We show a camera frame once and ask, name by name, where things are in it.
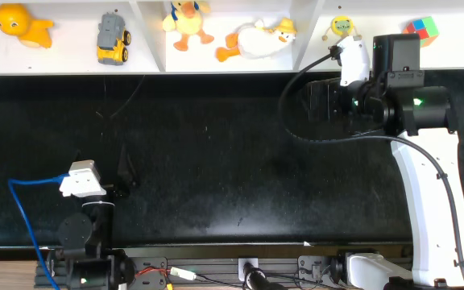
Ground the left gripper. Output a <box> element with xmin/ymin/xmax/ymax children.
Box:
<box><xmin>72</xmin><ymin>143</ymin><xmax>141</xmax><ymax>200</ymax></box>

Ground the grey and yellow toy truck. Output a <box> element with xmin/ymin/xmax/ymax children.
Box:
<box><xmin>96</xmin><ymin>12</ymin><xmax>133</xmax><ymax>67</ymax></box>

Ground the yellow rubber duck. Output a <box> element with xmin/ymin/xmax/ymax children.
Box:
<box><xmin>0</xmin><ymin>2</ymin><xmax>55</xmax><ymax>50</ymax></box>

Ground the yellow wooden rattle drum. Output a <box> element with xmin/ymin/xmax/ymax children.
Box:
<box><xmin>321</xmin><ymin>14</ymin><xmax>363</xmax><ymax>44</ymax></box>

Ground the many-coloured puzzle cube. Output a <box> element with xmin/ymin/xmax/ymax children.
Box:
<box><xmin>401</xmin><ymin>15</ymin><xmax>441</xmax><ymax>48</ymax></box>

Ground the white shelf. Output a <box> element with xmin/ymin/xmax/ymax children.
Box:
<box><xmin>0</xmin><ymin>0</ymin><xmax>464</xmax><ymax>77</ymax></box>

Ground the white plush duck yellow hat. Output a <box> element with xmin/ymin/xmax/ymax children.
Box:
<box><xmin>215</xmin><ymin>17</ymin><xmax>298</xmax><ymax>63</ymax></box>

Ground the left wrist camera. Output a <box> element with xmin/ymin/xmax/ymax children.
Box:
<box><xmin>58</xmin><ymin>159</ymin><xmax>108</xmax><ymax>199</ymax></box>

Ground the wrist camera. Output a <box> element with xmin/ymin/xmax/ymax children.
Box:
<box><xmin>338</xmin><ymin>35</ymin><xmax>372</xmax><ymax>88</ymax></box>
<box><xmin>58</xmin><ymin>159</ymin><xmax>108</xmax><ymax>199</ymax></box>

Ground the blue cable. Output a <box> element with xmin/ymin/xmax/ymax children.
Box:
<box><xmin>7</xmin><ymin>172</ymin><xmax>71</xmax><ymax>290</ymax></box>

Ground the mounting rail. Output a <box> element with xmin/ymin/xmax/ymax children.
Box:
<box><xmin>34</xmin><ymin>251</ymin><xmax>418</xmax><ymax>290</ymax></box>

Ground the black cable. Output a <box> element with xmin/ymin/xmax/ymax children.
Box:
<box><xmin>278</xmin><ymin>45</ymin><xmax>445</xmax><ymax>178</ymax></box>

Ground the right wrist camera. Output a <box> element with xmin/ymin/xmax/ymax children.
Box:
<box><xmin>338</xmin><ymin>35</ymin><xmax>372</xmax><ymax>88</ymax></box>

